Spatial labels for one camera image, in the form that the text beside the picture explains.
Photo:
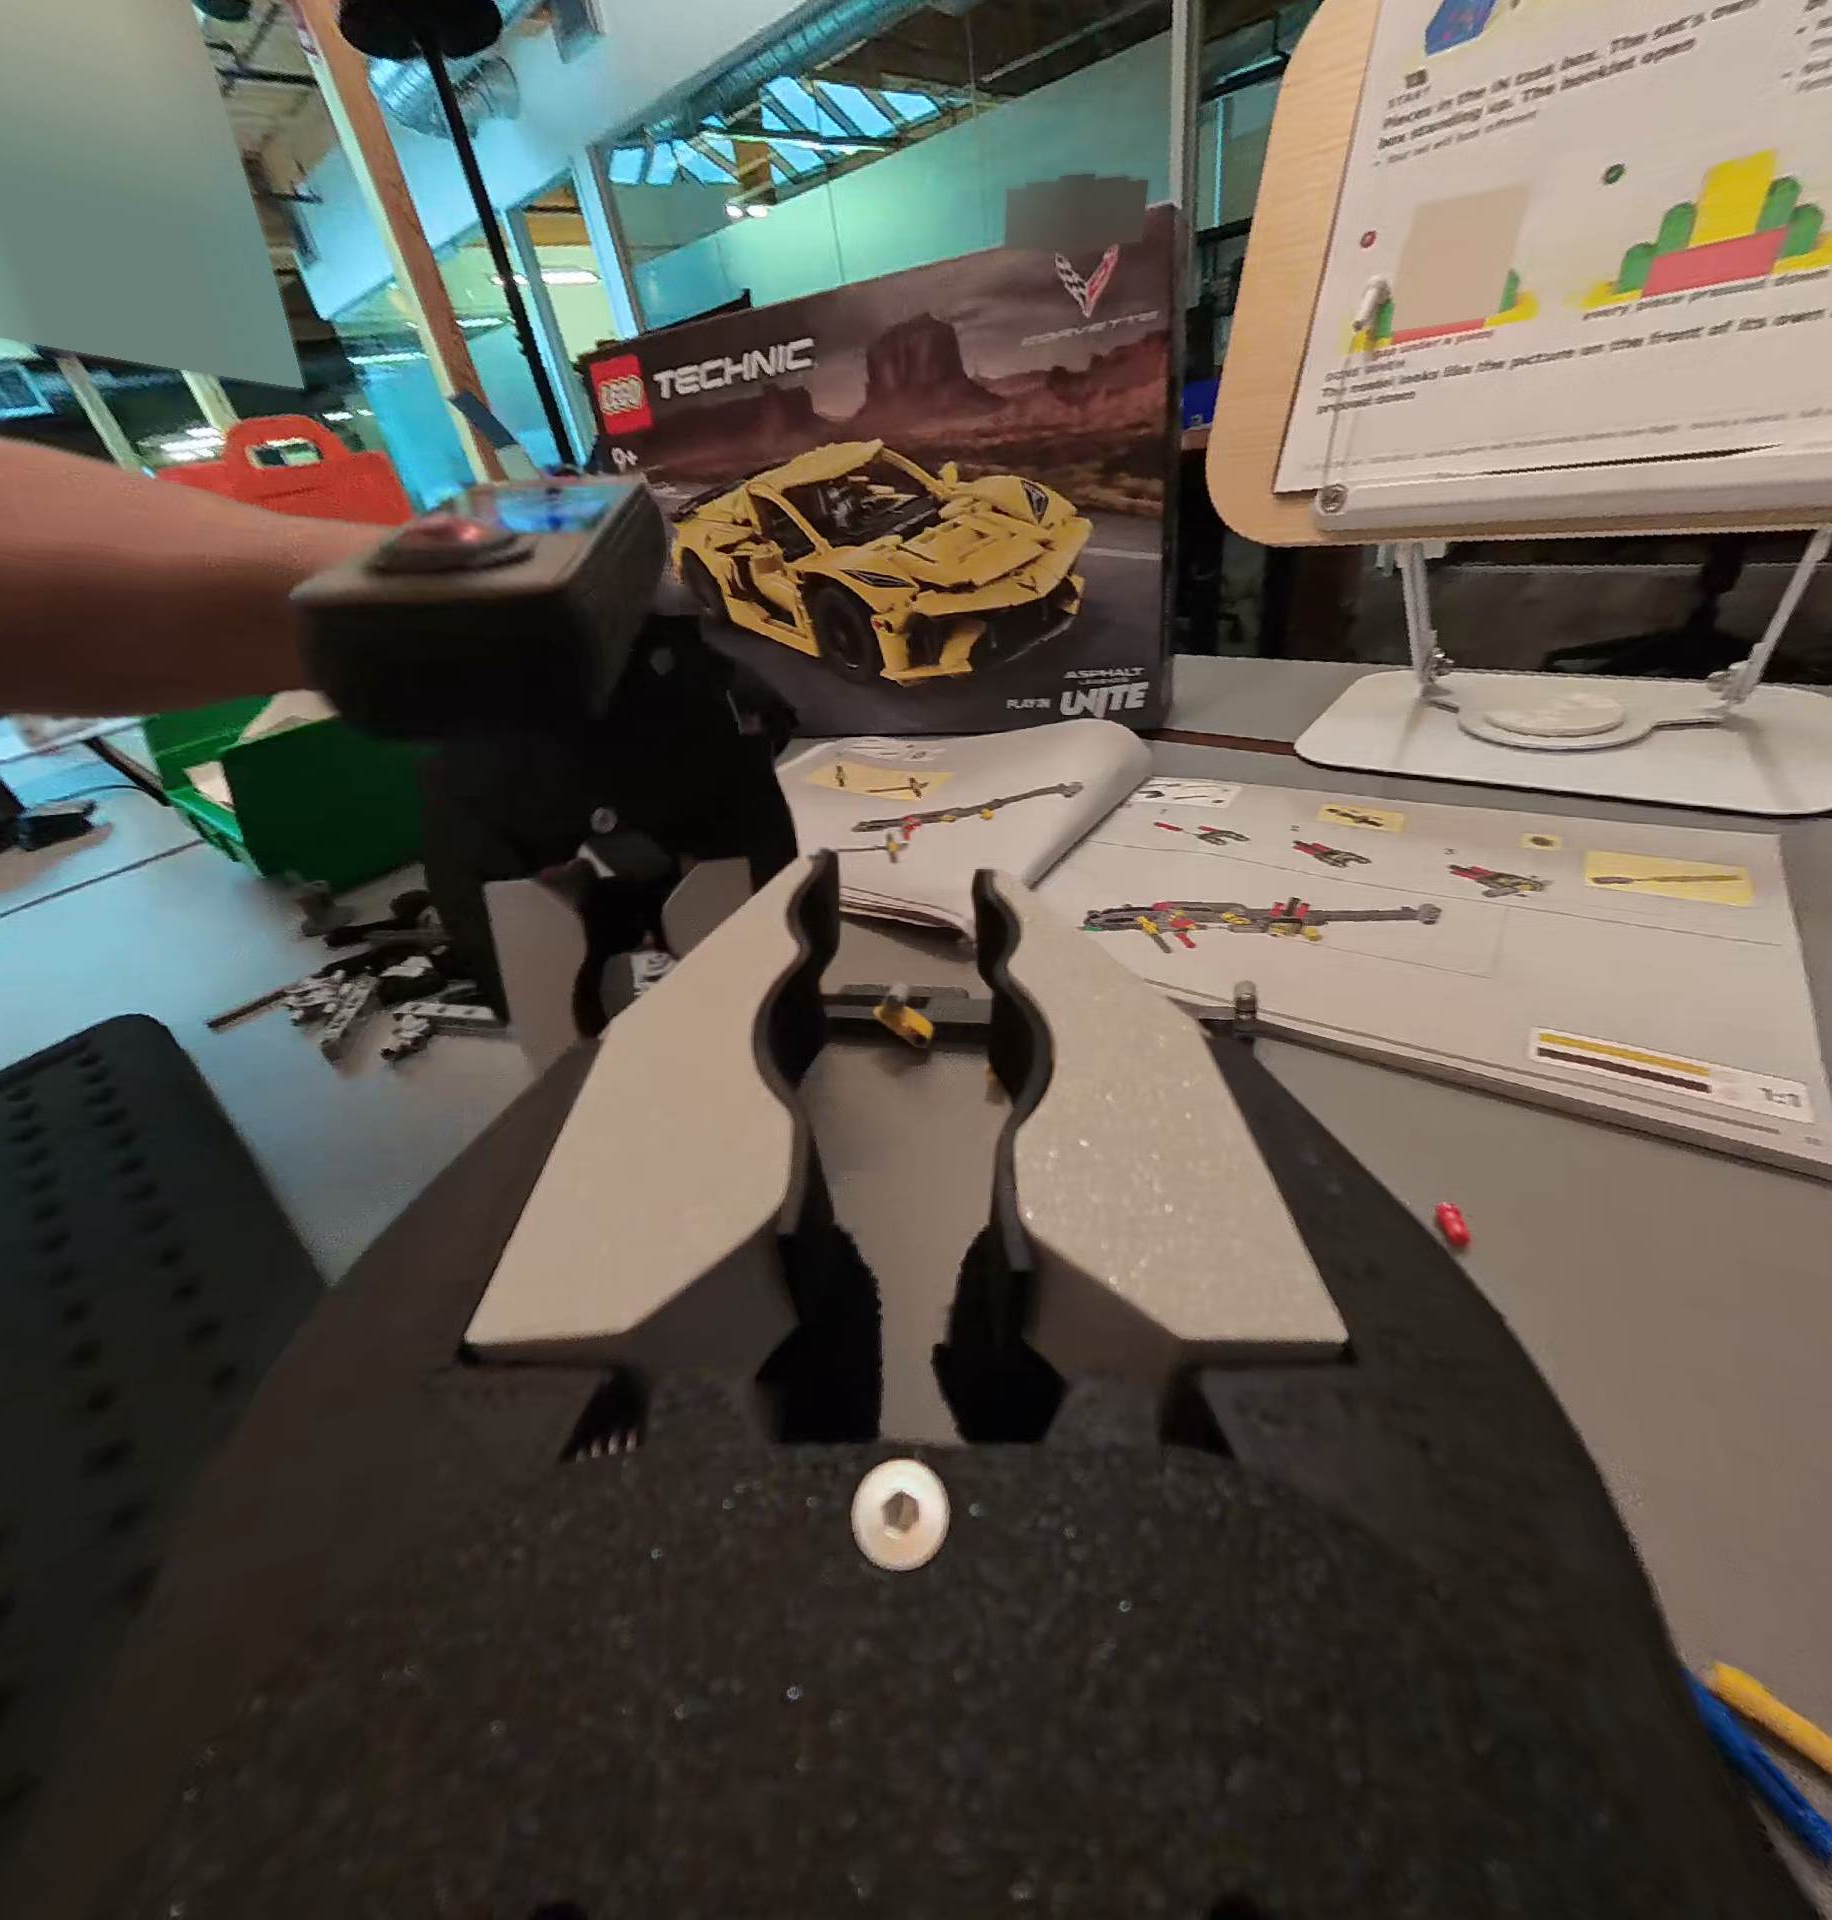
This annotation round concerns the wooden board document stand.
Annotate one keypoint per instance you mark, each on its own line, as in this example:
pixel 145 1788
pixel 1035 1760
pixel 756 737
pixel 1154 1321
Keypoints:
pixel 1579 742

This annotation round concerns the pile of dark grey beams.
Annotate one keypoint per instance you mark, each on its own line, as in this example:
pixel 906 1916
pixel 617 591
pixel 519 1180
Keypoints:
pixel 347 1003

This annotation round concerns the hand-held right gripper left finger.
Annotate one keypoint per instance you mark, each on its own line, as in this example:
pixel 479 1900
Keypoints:
pixel 631 1201

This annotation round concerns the red lego pin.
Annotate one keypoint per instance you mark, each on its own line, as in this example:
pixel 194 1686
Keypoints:
pixel 1454 1221

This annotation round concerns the black tripod pole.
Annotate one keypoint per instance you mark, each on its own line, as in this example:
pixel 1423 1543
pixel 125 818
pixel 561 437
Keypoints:
pixel 474 194

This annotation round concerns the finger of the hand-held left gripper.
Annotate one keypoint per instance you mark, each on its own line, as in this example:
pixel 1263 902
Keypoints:
pixel 534 959
pixel 706 899

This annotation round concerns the long grey lego beam assembly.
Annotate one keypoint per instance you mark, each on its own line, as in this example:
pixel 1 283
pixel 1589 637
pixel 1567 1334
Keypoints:
pixel 902 1017

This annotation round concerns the printed instruction sheet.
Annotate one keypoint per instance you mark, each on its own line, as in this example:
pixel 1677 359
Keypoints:
pixel 1610 375

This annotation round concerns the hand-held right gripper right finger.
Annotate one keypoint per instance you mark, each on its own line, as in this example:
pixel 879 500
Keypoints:
pixel 1186 1201

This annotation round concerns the pile of small lego pins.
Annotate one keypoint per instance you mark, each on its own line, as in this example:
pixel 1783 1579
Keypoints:
pixel 1761 1770

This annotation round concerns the lego box yellow car picture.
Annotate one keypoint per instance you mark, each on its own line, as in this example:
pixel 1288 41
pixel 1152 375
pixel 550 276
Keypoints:
pixel 890 375

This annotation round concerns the orange felt bag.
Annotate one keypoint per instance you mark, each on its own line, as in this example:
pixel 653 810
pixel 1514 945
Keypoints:
pixel 297 479

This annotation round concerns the black camera device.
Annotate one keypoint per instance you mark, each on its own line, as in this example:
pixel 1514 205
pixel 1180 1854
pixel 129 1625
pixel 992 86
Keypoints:
pixel 17 821

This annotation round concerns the green plastic bin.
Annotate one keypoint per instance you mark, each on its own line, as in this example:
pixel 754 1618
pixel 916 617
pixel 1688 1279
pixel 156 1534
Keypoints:
pixel 312 810

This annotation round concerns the open lego instruction booklet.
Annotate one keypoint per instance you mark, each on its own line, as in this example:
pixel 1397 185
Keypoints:
pixel 1382 959

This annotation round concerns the white paper bag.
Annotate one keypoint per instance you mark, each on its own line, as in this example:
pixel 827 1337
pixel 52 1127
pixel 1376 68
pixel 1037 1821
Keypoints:
pixel 286 716

